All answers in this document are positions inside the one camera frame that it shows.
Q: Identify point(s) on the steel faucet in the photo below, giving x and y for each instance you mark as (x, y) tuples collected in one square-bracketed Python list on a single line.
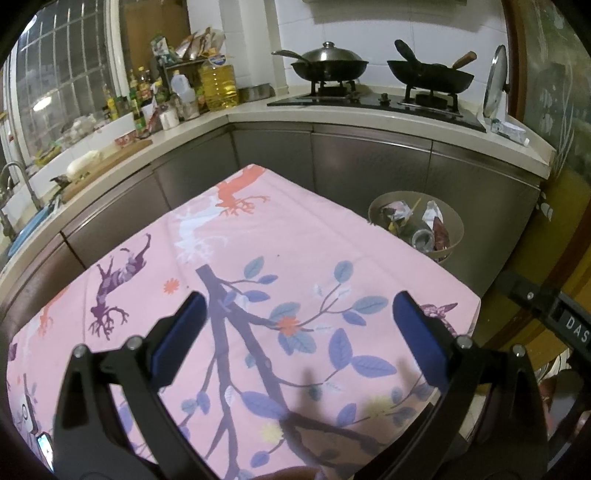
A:
[(21, 184)]

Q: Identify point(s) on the red white bowl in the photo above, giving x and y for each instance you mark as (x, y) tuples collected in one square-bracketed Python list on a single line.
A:
[(124, 138)]

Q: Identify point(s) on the maroon foil packet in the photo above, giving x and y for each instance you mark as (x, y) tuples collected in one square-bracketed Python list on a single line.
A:
[(441, 233)]

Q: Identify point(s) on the silver wrapper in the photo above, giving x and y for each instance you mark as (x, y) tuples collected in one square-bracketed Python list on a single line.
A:
[(395, 211)]

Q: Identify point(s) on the white cup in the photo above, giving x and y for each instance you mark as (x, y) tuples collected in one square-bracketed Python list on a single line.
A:
[(168, 119)]

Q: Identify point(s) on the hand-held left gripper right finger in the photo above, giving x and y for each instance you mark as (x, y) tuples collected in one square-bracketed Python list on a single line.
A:
[(422, 341)]

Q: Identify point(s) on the flat wooden chopping board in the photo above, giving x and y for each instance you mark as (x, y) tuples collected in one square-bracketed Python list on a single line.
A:
[(106, 164)]

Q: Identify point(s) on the white radish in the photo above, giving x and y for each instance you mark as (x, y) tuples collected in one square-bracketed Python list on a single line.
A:
[(83, 162)]

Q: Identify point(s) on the black gas stove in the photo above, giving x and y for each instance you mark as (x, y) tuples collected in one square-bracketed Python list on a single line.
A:
[(374, 101)]

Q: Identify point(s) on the lidded steel wok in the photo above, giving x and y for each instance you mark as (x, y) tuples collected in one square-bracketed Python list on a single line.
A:
[(330, 62)]

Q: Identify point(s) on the white plastic jug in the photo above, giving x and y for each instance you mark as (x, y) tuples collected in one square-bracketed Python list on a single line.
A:
[(183, 94)]

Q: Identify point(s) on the beige plastic bin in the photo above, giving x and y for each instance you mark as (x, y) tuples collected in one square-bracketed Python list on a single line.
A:
[(450, 210)]

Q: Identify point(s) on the grilled window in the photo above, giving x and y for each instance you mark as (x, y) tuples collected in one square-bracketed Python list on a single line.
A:
[(64, 69)]

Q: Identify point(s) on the black wok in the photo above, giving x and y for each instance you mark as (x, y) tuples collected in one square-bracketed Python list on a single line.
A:
[(429, 74)]

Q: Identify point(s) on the pink floral tablecloth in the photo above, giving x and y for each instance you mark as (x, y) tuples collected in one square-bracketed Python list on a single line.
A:
[(277, 240)]

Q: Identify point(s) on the steel kitchen counter cabinet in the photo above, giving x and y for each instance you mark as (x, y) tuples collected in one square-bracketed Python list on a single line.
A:
[(369, 157)]

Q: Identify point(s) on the row of sauce bottles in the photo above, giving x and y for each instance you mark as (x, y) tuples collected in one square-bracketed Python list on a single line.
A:
[(134, 99)]

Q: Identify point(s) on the white plastic packet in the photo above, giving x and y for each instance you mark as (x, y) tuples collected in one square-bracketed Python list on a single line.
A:
[(510, 131)]

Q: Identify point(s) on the wooden framed glass door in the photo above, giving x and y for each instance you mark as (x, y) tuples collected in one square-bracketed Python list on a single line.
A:
[(549, 92)]

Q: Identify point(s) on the rack of seasoning packets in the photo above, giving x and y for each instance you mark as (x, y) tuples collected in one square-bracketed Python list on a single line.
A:
[(189, 48)]

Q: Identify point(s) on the glass pot lid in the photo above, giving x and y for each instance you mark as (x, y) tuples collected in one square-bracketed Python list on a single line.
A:
[(495, 81)]

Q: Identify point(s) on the smartphone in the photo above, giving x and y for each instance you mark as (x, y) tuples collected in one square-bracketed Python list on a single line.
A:
[(45, 450)]

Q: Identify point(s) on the steel bowl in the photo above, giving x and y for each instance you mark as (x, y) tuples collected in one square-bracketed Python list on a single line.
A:
[(254, 92)]

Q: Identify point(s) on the large cooking oil bottle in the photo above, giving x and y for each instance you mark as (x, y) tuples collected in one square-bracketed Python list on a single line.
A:
[(219, 85)]

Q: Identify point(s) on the white plastic bag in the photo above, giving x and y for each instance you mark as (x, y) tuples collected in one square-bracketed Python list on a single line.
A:
[(431, 210)]

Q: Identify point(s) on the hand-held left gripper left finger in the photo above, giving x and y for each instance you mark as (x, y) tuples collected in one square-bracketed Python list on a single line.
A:
[(182, 341)]

